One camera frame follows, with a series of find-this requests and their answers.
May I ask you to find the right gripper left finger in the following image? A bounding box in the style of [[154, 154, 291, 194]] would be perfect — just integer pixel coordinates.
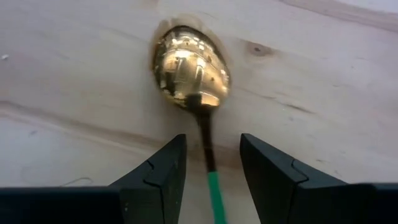
[[108, 133, 188, 224]]

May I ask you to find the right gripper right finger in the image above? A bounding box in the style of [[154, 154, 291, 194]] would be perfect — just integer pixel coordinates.
[[239, 133, 348, 224]]

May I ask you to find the gold spoon green handle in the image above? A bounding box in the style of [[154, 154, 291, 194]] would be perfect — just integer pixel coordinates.
[[150, 24, 231, 224]]

